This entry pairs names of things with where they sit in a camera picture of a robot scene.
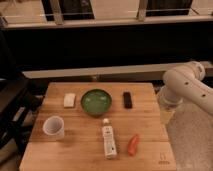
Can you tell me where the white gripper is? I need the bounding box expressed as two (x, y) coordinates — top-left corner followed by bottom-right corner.
(157, 86), (181, 124)

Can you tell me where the white bottle with label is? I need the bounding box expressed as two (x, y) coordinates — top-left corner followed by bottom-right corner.
(102, 118), (117, 159)

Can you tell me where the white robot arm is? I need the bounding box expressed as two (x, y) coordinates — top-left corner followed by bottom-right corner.
(157, 61), (213, 124)

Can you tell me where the green ceramic bowl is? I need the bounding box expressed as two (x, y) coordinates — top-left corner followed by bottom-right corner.
(81, 89), (112, 117)

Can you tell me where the black rectangular block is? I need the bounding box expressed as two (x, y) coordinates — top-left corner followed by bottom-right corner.
(123, 92), (132, 109)

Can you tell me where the orange carrot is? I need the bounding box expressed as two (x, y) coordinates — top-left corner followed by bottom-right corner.
(128, 134), (139, 156)

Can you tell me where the beige sponge block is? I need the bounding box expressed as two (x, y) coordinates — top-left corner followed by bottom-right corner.
(63, 93), (76, 108)

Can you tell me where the white plastic cup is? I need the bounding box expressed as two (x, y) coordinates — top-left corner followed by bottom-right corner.
(42, 116), (65, 140)

